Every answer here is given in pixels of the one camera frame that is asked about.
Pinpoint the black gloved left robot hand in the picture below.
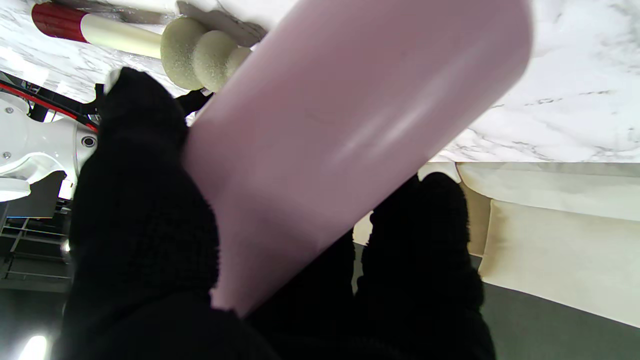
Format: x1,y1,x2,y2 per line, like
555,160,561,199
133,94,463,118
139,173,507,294
52,67,497,360

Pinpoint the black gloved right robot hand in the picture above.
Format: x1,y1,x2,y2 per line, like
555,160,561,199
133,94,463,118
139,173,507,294
172,89,215,120

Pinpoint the sponge cup brush red-cream handle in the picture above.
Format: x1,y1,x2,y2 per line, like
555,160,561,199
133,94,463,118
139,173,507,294
31,1,254,94

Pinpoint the pink thermos body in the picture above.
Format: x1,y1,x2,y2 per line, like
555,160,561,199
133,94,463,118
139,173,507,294
182,0,534,319

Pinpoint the cream sofa seat cushion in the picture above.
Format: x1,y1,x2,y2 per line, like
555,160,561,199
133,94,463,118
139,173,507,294
456,162,640,224
417,162,461,184

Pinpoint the cream fabric sofa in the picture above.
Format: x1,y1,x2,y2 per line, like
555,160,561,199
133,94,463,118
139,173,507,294
352,161,640,329

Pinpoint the dark metal shelf frame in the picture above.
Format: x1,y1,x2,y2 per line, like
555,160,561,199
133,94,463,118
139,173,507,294
0,170,74,294

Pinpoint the red-black right arm cable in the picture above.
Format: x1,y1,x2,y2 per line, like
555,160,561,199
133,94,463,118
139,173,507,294
0,80,99,134

